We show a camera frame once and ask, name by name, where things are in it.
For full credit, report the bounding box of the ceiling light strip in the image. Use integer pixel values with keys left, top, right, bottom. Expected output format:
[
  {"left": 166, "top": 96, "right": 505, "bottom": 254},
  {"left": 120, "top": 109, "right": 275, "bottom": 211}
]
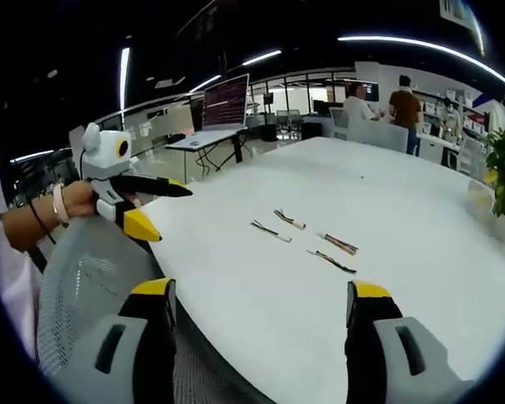
[
  {"left": 188, "top": 74, "right": 223, "bottom": 94},
  {"left": 241, "top": 50, "right": 283, "bottom": 67},
  {"left": 119, "top": 46, "right": 131, "bottom": 113}
]

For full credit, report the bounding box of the person's left hand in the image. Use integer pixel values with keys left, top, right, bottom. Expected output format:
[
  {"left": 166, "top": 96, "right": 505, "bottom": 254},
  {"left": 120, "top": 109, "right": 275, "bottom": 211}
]
[{"left": 61, "top": 180, "right": 99, "bottom": 221}]

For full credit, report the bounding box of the person's white shirt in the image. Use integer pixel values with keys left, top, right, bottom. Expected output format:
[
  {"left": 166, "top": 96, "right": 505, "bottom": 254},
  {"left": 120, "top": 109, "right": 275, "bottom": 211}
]
[{"left": 0, "top": 138, "right": 44, "bottom": 365}]

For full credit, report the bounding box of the long curved ceiling light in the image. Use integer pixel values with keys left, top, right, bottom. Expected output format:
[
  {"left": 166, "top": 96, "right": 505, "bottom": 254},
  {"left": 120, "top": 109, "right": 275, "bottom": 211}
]
[{"left": 337, "top": 35, "right": 505, "bottom": 92}]

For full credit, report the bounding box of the multicolour JST connector wire lead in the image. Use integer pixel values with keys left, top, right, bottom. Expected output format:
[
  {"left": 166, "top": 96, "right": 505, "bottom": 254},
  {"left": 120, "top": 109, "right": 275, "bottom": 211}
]
[{"left": 317, "top": 232, "right": 360, "bottom": 257}]

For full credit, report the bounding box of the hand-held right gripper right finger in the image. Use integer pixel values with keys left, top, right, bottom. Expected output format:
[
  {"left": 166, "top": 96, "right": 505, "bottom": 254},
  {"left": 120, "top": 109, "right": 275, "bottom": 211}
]
[{"left": 343, "top": 279, "right": 476, "bottom": 404}]

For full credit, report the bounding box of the white folding table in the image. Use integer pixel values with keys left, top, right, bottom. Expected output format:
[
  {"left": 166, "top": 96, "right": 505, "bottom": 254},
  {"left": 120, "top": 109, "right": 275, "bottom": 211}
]
[{"left": 164, "top": 127, "right": 250, "bottom": 174}]

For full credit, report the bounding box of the shelf of white boxes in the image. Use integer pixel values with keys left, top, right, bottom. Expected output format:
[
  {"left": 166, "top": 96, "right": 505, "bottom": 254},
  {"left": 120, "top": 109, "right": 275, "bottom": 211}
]
[{"left": 418, "top": 86, "right": 496, "bottom": 136}]

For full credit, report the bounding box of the open laptop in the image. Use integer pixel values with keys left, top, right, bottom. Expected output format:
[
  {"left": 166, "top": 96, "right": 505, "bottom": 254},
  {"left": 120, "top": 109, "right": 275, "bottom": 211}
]
[{"left": 201, "top": 73, "right": 251, "bottom": 132}]

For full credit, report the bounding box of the white office chair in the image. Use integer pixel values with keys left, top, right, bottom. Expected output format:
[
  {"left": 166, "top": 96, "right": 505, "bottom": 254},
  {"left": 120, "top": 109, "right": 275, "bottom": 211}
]
[{"left": 345, "top": 120, "right": 410, "bottom": 154}]

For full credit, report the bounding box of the pink wristband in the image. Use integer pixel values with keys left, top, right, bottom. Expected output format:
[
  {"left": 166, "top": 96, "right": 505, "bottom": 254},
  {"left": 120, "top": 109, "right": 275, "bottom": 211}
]
[{"left": 51, "top": 183, "right": 71, "bottom": 229}]

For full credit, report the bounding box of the white JST connector wire lead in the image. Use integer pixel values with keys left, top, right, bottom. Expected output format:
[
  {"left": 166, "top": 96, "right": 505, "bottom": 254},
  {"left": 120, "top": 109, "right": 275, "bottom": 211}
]
[
  {"left": 249, "top": 219, "right": 293, "bottom": 244},
  {"left": 274, "top": 208, "right": 307, "bottom": 231}
]

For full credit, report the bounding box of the grey mesh office chair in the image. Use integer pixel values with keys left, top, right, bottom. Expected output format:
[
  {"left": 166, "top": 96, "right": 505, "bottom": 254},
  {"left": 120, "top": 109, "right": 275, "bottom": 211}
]
[{"left": 36, "top": 210, "right": 253, "bottom": 404}]

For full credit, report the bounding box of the dark JST connector wire lead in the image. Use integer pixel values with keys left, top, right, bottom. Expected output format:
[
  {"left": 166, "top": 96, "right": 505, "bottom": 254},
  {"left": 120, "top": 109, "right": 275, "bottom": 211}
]
[{"left": 306, "top": 248, "right": 359, "bottom": 275}]

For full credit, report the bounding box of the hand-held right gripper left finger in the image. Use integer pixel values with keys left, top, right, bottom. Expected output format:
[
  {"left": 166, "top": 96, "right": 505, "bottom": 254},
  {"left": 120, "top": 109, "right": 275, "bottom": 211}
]
[{"left": 52, "top": 277, "right": 178, "bottom": 404}]

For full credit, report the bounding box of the black cord bracelet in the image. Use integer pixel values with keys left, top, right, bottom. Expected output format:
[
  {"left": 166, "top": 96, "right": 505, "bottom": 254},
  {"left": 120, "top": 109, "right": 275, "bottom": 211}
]
[{"left": 28, "top": 200, "right": 58, "bottom": 246}]

